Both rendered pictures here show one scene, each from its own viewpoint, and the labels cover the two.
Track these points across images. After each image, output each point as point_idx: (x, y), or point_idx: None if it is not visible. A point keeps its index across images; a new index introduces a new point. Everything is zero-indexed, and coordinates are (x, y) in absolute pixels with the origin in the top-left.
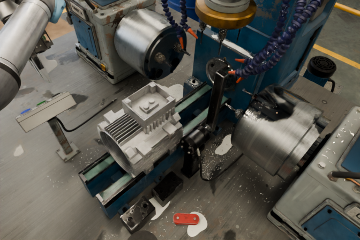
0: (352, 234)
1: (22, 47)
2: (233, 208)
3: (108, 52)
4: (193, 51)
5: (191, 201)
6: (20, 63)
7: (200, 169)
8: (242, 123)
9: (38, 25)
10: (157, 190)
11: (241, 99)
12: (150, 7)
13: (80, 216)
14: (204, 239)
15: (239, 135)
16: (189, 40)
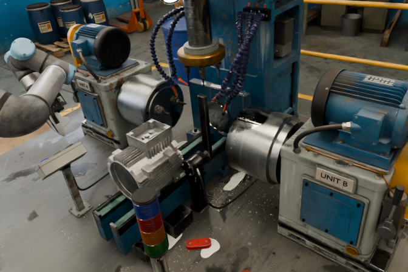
0: (328, 198)
1: (50, 91)
2: (244, 229)
3: (113, 116)
4: None
5: (203, 230)
6: (49, 100)
7: (203, 190)
8: (230, 137)
9: (59, 80)
10: (167, 220)
11: None
12: (147, 73)
13: (96, 257)
14: (218, 258)
15: (231, 149)
16: None
